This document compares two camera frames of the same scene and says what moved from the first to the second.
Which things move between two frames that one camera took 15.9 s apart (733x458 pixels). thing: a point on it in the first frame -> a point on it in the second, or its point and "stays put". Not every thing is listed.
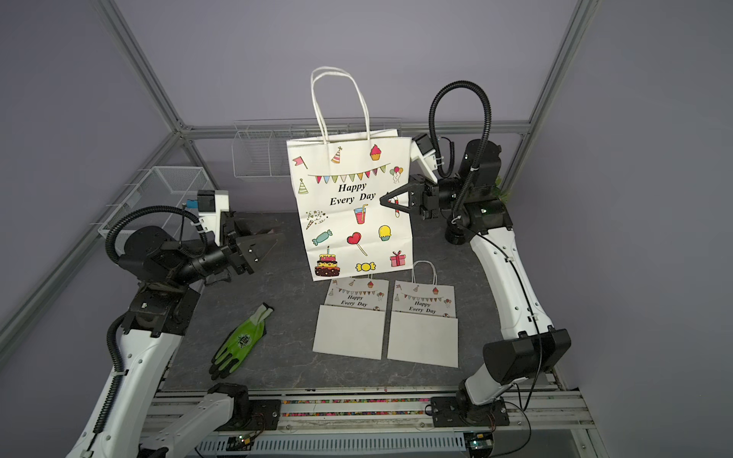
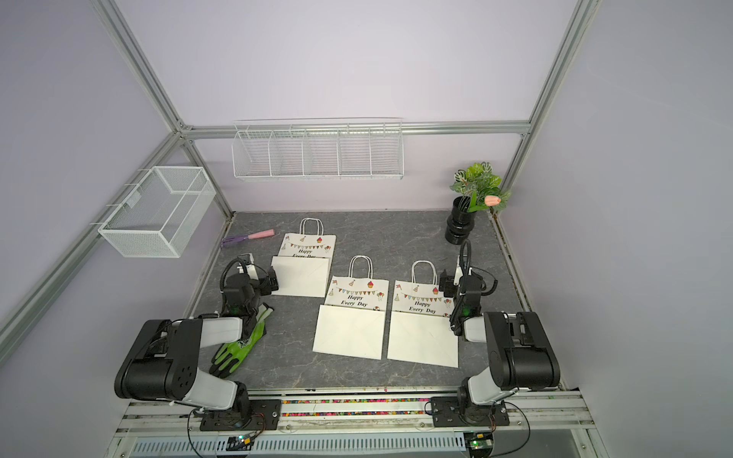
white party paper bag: x=424 y=326 stays put
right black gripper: x=422 y=194 -> x=447 y=284
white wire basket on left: x=161 y=186 stays put
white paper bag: x=351 y=322 stays put
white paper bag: x=342 y=174 -> x=303 y=262
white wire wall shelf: x=260 y=147 stays put
